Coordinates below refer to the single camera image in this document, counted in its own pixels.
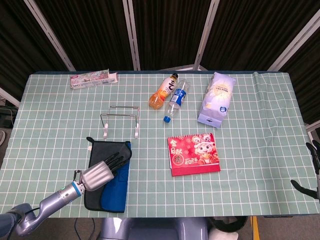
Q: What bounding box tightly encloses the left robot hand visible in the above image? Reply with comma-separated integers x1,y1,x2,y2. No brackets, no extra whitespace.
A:
79,151,126,192

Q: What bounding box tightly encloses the toothpaste box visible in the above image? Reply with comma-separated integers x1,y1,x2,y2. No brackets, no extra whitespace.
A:
69,68,120,90

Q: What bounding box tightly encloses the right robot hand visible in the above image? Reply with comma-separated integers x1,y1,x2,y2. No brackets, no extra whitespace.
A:
290,139,320,201

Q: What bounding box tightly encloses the black waste bin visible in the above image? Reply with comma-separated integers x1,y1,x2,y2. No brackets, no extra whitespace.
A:
208,215,249,240

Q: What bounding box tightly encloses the green checkered tablecloth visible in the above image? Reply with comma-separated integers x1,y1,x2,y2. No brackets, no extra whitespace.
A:
0,70,320,219

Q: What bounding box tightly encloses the red 2026 desk calendar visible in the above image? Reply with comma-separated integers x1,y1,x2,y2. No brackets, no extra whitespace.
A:
167,132,222,178

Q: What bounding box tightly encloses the black and blue towel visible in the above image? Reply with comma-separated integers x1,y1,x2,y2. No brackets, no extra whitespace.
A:
83,136,133,214

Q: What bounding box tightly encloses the dark folding screen partition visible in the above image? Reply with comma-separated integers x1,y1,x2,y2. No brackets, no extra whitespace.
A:
0,0,320,126

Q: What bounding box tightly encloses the metal wire rack stand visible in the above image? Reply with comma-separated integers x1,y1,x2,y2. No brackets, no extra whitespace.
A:
99,105,141,140

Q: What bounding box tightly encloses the grey robot torso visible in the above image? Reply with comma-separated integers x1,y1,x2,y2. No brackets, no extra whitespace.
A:
99,216,210,240

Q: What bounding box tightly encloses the clear bottle with blue cap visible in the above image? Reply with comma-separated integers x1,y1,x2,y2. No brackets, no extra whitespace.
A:
163,79,191,124

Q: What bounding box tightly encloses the orange drink bottle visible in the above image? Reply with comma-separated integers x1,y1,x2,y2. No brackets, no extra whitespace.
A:
148,72,180,110

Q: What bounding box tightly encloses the pale lavender paper bag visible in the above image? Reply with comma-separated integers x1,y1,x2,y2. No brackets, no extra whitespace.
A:
197,71,237,130

